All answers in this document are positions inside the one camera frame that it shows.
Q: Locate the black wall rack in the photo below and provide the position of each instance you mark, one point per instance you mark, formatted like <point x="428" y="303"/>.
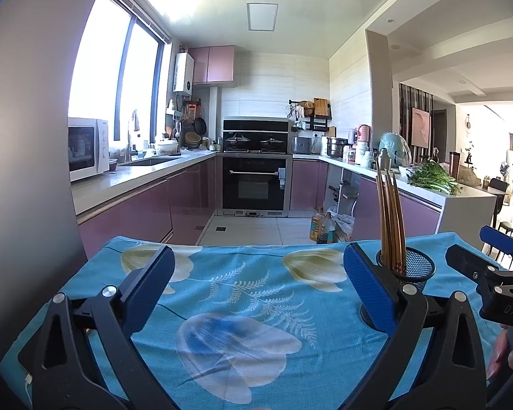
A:
<point x="314" y="124"/>

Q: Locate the bundle of wooden chopsticks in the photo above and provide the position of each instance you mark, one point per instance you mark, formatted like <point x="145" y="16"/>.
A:
<point x="389" y="222"/>

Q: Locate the wooden cutting board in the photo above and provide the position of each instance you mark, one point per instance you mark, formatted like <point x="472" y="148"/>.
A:
<point x="322" y="107"/>

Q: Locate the white wall water heater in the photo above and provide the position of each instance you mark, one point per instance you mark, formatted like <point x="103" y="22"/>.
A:
<point x="184" y="72"/>

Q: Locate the brown tumbler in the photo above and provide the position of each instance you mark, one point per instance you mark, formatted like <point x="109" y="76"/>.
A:
<point x="454" y="164"/>

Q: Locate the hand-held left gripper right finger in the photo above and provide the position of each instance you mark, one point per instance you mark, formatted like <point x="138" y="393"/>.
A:
<point x="367" y="294"/>

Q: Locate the stainless steel stockpot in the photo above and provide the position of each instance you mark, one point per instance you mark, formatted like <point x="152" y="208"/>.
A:
<point x="337" y="147"/>

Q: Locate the pink electric kettle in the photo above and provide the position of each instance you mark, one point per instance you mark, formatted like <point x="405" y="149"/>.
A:
<point x="364" y="133"/>

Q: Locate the pink wall picture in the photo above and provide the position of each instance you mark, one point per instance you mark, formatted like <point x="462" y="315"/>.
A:
<point x="421" y="127"/>

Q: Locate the bunch of leafy greens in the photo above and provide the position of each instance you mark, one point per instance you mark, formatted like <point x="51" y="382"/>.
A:
<point x="431" y="177"/>

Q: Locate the white ceramic pot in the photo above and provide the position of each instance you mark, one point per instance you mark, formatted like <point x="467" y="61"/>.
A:
<point x="166" y="147"/>

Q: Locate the white microwave oven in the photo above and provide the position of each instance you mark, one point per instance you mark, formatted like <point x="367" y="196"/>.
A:
<point x="85" y="149"/>

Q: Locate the white bottle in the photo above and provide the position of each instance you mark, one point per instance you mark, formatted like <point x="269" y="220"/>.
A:
<point x="362" y="153"/>

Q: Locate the yellow cooking oil bottle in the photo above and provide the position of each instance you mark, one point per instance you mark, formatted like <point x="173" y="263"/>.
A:
<point x="316" y="226"/>

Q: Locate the pink wall cabinet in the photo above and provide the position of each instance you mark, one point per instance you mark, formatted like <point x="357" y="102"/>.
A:
<point x="218" y="64"/>

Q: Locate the pink base cabinet run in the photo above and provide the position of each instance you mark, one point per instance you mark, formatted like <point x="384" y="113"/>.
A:
<point x="128" y="213"/>
<point x="419" y="218"/>

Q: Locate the clear plastic bottle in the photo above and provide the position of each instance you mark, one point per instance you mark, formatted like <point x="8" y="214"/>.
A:
<point x="329" y="230"/>

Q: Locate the white plastic bag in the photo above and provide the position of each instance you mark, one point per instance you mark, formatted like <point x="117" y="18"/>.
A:
<point x="345" y="227"/>

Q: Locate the black dining chair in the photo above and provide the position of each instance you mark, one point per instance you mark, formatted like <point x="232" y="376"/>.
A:
<point x="498" y="188"/>

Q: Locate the kitchen window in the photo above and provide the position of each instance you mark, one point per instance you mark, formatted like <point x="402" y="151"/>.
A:
<point x="98" y="72"/>

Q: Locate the person's right hand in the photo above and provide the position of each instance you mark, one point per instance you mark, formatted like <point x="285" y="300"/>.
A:
<point x="502" y="350"/>

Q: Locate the pendulum wall clock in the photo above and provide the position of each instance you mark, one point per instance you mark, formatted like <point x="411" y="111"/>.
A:
<point x="468" y="124"/>

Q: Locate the black mesh utensil holder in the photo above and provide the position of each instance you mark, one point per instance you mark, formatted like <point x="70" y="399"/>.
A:
<point x="419" y="271"/>

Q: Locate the black built-in oven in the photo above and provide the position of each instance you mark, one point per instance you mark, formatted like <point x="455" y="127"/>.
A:
<point x="252" y="188"/>
<point x="256" y="124"/>

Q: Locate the steel thermos bottle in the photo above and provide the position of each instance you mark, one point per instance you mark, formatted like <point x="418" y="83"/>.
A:
<point x="382" y="160"/>

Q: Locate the dark slatted partition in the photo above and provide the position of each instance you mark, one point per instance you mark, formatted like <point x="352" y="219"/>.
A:
<point x="405" y="119"/>

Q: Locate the black pot with glass lid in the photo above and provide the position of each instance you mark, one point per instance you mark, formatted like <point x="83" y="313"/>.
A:
<point x="272" y="141"/>
<point x="238" y="141"/>

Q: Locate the beige plastic bag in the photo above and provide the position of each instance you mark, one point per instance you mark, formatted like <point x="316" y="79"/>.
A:
<point x="469" y="175"/>

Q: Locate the pale green kitchen appliance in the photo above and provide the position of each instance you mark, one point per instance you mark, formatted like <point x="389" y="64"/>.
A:
<point x="395" y="147"/>

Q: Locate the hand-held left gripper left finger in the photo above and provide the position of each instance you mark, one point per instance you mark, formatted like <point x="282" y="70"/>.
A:
<point x="147" y="290"/>

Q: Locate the hanging black pan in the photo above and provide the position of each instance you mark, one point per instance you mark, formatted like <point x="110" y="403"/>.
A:
<point x="200" y="126"/>

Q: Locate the ceiling light panel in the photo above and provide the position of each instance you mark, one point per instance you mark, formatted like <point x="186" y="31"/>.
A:
<point x="262" y="17"/>

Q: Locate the kitchen sink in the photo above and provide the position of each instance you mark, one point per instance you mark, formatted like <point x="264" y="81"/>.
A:
<point x="149" y="161"/>

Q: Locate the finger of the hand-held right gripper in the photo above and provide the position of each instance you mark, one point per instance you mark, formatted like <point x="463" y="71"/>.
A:
<point x="464" y="259"/>
<point x="498" y="239"/>

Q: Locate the blue floral tablecloth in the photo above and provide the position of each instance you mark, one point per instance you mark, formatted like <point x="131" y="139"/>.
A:
<point x="239" y="264"/>

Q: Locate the silver toaster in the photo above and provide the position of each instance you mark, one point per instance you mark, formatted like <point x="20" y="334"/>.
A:
<point x="302" y="145"/>

